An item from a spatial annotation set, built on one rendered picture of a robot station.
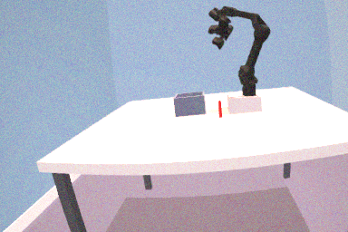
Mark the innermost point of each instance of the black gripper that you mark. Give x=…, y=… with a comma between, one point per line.
x=223, y=33

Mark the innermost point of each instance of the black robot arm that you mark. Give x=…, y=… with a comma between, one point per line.
x=246, y=73

